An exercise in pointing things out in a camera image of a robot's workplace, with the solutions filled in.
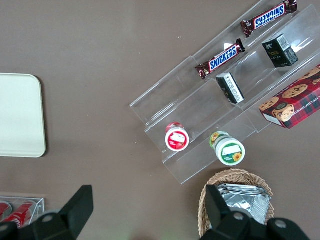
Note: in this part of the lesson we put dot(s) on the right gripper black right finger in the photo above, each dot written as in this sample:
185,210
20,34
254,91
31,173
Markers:
220,215

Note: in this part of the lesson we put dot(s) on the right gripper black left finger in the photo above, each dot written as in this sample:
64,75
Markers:
75,212

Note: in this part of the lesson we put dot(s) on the light wicker basket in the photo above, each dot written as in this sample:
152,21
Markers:
237,175

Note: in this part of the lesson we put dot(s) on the cream plastic serving tray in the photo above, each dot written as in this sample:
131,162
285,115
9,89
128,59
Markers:
20,115

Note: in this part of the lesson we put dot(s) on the silver foil container stack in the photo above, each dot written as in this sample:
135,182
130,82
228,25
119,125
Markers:
247,202

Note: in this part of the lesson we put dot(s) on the clear acrylic bottle rack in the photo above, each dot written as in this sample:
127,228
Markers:
37,207

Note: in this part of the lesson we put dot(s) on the red cola bottle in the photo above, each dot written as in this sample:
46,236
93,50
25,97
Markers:
20,215
4,209

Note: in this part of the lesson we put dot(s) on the green lid yogurt cup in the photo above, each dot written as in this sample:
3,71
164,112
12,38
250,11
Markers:
230,151

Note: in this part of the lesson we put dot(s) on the red lid yogurt cup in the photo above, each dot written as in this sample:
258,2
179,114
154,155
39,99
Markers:
177,140

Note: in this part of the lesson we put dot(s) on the clear acrylic stepped display shelf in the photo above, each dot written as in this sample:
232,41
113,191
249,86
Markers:
215,112

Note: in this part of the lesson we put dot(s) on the small black carton box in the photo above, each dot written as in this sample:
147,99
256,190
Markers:
278,52
231,88

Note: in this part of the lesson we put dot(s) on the red tartan cookie box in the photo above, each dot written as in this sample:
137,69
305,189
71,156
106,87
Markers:
292,102

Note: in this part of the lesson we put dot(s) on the Snickers chocolate bar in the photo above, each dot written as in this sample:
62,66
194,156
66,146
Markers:
221,58
270,17

